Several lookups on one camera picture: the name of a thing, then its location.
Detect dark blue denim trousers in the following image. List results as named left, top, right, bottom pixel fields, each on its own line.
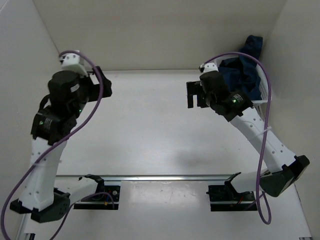
left=218, top=35, right=263, bottom=101

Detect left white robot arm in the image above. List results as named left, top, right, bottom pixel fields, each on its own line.
left=9, top=66, right=112, bottom=223

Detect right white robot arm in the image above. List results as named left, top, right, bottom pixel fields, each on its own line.
left=186, top=71, right=310, bottom=198

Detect white perforated plastic basket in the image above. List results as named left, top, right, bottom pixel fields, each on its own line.
left=213, top=55, right=269, bottom=107

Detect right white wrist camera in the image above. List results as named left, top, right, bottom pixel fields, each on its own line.
left=198, top=62, right=219, bottom=73

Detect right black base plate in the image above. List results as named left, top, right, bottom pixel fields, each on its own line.
left=206, top=185, right=258, bottom=212

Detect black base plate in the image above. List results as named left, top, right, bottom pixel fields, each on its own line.
left=206, top=185, right=258, bottom=212
left=73, top=181, right=121, bottom=211

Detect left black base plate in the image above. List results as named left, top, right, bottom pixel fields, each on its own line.
left=73, top=181, right=121, bottom=211

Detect aluminium frame rail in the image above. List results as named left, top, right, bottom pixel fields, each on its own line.
left=16, top=175, right=312, bottom=240

